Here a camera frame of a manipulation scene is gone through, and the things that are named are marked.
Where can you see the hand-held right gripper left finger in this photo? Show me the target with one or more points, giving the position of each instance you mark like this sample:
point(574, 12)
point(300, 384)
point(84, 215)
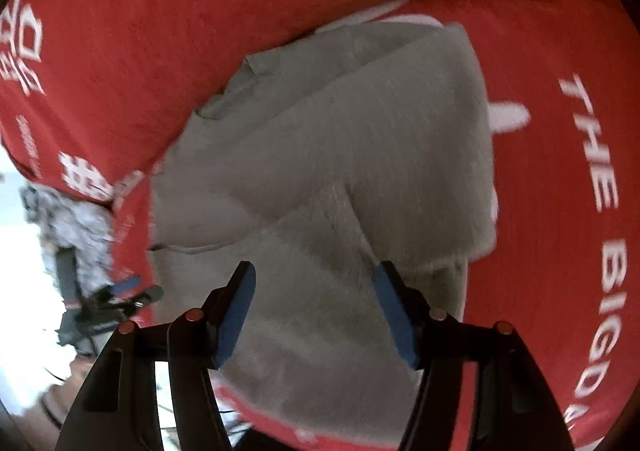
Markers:
point(239, 316)

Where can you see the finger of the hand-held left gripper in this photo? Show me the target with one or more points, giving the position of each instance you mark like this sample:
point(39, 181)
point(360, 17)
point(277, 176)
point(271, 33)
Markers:
point(146, 297)
point(125, 285)

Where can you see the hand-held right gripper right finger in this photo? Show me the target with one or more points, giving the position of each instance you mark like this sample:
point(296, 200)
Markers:
point(395, 311)

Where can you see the grey knit sweater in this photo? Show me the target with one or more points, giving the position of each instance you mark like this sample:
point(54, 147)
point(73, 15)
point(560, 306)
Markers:
point(340, 166)

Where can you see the grey white patterned cloth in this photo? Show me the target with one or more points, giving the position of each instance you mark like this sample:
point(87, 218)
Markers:
point(75, 221)

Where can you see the red printed blanket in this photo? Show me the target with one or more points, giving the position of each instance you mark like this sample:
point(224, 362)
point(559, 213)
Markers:
point(150, 31)

